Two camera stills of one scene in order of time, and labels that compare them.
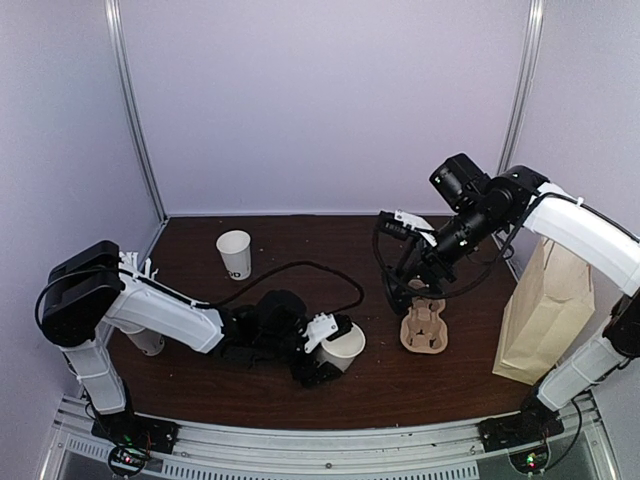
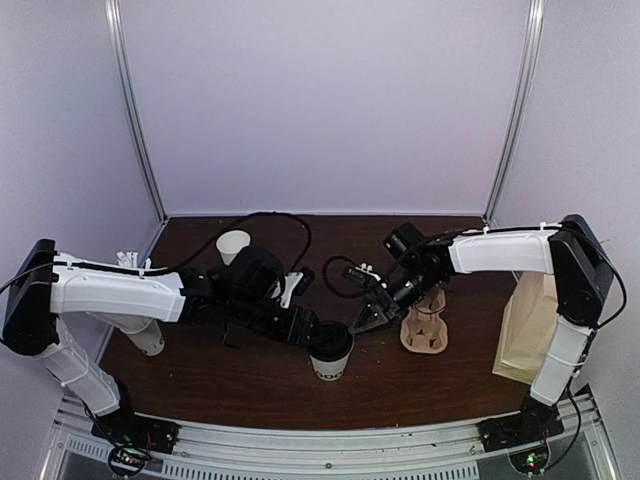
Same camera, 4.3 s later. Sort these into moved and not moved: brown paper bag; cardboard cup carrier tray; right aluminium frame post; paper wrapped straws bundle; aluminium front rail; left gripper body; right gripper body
Moved: right gripper body; left gripper body
Not moved: right aluminium frame post; cardboard cup carrier tray; paper wrapped straws bundle; brown paper bag; aluminium front rail
